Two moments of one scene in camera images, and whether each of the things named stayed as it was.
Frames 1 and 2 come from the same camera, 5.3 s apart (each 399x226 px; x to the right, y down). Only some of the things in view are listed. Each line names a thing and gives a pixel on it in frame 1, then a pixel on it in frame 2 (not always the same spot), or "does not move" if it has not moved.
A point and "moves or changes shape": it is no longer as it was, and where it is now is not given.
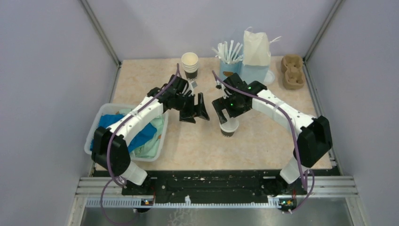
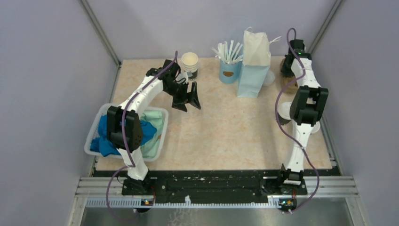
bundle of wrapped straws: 228,54 does not move
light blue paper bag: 256,56 does not move
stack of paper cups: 190,61 does not move
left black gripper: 187,116 -> 179,103
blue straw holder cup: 226,70 does not move
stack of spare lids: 269,77 does not move
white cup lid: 231,125 moves or changes shape
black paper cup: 228,128 -> 282,120
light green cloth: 150,148 does not move
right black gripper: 221,104 -> 285,72
